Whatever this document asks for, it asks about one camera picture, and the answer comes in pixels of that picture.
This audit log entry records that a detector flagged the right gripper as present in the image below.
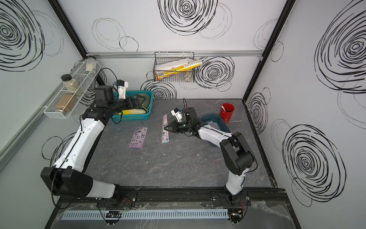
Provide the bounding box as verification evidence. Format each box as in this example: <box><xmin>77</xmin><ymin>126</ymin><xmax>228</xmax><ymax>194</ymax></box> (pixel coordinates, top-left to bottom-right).
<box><xmin>164</xmin><ymin>121</ymin><xmax>192</xmax><ymax>134</ymax></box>

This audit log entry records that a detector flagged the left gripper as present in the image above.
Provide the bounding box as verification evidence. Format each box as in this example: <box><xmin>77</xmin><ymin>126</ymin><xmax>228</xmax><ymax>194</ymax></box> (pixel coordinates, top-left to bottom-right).
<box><xmin>109</xmin><ymin>95</ymin><xmax>145</xmax><ymax>115</ymax></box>

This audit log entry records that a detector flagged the purple Kuromi sticker sheet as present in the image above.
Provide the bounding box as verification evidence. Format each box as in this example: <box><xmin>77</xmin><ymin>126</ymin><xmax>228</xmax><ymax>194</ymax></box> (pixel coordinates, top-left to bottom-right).
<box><xmin>129</xmin><ymin>127</ymin><xmax>148</xmax><ymax>149</ymax></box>

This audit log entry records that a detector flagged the dark teal storage box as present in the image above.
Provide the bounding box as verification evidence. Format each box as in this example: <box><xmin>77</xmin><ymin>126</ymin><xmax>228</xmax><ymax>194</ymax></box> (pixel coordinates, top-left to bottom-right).
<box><xmin>198</xmin><ymin>114</ymin><xmax>232</xmax><ymax>148</ymax></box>

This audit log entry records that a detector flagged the blue glitter sticker sheet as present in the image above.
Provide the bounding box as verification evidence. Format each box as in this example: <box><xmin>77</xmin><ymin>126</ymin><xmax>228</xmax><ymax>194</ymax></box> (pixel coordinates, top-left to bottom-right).
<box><xmin>207</xmin><ymin>121</ymin><xmax>221</xmax><ymax>130</ymax></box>

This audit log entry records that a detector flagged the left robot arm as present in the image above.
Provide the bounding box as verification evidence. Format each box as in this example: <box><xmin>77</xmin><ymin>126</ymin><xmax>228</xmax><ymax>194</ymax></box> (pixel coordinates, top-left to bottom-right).
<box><xmin>41</xmin><ymin>85</ymin><xmax>147</xmax><ymax>198</ymax></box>

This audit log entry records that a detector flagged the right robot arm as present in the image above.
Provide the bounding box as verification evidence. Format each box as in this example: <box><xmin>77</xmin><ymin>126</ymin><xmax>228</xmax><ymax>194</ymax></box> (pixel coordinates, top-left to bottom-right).
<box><xmin>165</xmin><ymin>107</ymin><xmax>256</xmax><ymax>202</ymax></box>

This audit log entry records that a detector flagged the yellow foil box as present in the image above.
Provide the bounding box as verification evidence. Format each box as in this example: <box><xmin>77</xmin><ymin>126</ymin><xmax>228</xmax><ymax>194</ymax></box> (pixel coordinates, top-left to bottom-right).
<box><xmin>155</xmin><ymin>60</ymin><xmax>202</xmax><ymax>81</ymax></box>

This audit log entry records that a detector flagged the right green melon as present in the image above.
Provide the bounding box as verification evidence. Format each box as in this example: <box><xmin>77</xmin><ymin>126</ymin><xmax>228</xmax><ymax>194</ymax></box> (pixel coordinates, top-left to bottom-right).
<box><xmin>139</xmin><ymin>93</ymin><xmax>151</xmax><ymax>111</ymax></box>

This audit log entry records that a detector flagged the teal plastic basket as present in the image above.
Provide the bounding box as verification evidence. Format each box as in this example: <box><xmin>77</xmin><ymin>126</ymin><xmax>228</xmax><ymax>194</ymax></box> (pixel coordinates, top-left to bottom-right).
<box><xmin>111</xmin><ymin>91</ymin><xmax>153</xmax><ymax>123</ymax></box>

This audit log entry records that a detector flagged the white paper package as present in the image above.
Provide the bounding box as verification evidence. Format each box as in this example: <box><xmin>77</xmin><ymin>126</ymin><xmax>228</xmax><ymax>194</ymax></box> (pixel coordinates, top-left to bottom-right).
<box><xmin>155</xmin><ymin>58</ymin><xmax>194</xmax><ymax>71</ymax></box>

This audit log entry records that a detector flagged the red cup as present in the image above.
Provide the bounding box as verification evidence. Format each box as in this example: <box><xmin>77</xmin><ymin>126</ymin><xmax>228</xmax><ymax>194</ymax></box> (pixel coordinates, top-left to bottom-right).
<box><xmin>219</xmin><ymin>103</ymin><xmax>235</xmax><ymax>122</ymax></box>

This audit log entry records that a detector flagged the clear lid jar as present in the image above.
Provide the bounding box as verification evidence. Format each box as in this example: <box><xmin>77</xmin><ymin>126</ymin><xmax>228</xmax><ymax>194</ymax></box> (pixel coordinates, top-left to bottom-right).
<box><xmin>86</xmin><ymin>55</ymin><xmax>97</xmax><ymax>73</ymax></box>

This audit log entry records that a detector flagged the black lid spice jar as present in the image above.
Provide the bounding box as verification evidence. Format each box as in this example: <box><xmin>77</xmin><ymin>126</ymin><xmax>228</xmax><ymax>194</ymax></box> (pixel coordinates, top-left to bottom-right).
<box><xmin>61</xmin><ymin>74</ymin><xmax>80</xmax><ymax>92</ymax></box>

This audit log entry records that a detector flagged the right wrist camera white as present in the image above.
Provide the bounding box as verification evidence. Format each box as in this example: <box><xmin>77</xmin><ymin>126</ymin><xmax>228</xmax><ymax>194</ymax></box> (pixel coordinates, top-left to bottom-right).
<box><xmin>171</xmin><ymin>108</ymin><xmax>183</xmax><ymax>123</ymax></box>

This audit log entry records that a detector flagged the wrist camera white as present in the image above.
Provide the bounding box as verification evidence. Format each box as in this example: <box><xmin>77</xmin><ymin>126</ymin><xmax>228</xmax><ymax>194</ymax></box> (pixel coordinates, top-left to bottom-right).
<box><xmin>171</xmin><ymin>108</ymin><xmax>183</xmax><ymax>123</ymax></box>
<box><xmin>115</xmin><ymin>80</ymin><xmax>129</xmax><ymax>99</ymax></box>

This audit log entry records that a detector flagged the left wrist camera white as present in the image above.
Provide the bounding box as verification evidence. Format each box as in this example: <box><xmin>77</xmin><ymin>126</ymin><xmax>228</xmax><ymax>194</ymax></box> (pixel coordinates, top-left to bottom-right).
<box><xmin>115</xmin><ymin>80</ymin><xmax>129</xmax><ymax>99</ymax></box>

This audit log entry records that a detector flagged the black wire wall basket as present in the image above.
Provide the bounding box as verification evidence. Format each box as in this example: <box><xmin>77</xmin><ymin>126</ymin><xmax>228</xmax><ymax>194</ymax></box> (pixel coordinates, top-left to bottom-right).
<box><xmin>153</xmin><ymin>52</ymin><xmax>195</xmax><ymax>83</ymax></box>

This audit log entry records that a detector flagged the white wire wall shelf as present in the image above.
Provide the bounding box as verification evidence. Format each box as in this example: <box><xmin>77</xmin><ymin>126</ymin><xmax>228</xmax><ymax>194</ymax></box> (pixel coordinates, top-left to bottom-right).
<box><xmin>43</xmin><ymin>59</ymin><xmax>101</xmax><ymax>119</ymax></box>

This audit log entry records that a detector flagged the white slotted cable duct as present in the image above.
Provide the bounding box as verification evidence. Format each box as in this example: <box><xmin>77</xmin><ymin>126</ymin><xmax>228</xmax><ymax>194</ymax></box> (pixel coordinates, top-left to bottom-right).
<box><xmin>61</xmin><ymin>209</ymin><xmax>229</xmax><ymax>221</ymax></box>

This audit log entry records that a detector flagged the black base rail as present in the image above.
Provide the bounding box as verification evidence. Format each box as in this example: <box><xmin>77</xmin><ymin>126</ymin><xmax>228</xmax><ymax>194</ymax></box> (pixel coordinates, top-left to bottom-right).
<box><xmin>56</xmin><ymin>187</ymin><xmax>289</xmax><ymax>208</ymax></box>

